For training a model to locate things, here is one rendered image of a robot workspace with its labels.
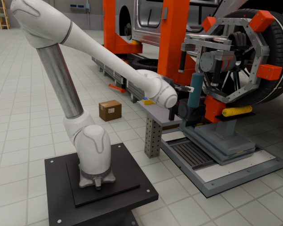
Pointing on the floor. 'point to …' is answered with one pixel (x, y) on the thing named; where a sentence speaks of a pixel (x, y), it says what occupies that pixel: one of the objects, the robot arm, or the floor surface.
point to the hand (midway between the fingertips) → (189, 89)
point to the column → (152, 138)
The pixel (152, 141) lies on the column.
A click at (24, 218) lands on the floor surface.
